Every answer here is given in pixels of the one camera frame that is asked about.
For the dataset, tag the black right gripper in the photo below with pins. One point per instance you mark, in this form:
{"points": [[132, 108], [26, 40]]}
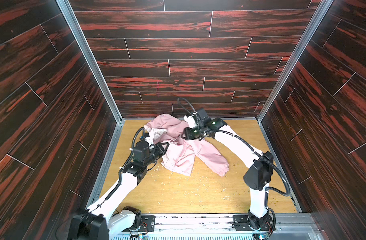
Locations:
{"points": [[189, 132]]}

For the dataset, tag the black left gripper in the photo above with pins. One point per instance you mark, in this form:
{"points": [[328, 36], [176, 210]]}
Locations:
{"points": [[156, 147]]}

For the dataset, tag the pink zip-up jacket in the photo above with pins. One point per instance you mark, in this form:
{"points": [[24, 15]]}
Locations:
{"points": [[180, 155]]}

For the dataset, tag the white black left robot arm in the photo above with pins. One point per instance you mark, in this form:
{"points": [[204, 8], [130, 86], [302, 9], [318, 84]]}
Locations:
{"points": [[97, 221]]}

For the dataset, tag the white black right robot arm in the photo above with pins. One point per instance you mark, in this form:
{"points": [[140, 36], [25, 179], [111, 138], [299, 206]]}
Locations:
{"points": [[262, 175]]}

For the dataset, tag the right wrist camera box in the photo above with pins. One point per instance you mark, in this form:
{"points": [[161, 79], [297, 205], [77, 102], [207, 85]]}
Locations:
{"points": [[197, 119]]}

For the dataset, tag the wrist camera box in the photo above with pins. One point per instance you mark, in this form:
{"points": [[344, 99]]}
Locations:
{"points": [[141, 148], [197, 119]]}

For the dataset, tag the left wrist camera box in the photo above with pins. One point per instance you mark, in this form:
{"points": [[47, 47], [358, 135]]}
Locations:
{"points": [[141, 148]]}

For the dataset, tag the aluminium frame rail left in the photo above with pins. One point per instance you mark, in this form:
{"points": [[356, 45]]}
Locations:
{"points": [[71, 19]]}

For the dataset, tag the aluminium frame rail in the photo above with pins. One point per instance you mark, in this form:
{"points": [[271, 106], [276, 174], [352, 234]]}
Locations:
{"points": [[71, 19], [306, 36]]}

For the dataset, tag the aluminium frame rail right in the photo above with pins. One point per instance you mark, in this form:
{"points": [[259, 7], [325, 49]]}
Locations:
{"points": [[306, 36]]}

